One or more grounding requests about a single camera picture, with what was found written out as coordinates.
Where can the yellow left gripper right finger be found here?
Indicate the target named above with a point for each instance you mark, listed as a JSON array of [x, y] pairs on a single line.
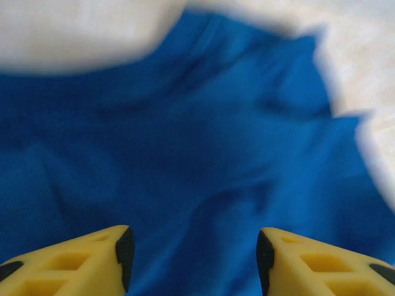
[[314, 268]]

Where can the blue t-shirt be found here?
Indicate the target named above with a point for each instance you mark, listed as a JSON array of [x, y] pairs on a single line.
[[185, 138]]

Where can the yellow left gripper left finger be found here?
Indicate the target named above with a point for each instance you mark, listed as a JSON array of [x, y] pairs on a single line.
[[77, 268]]

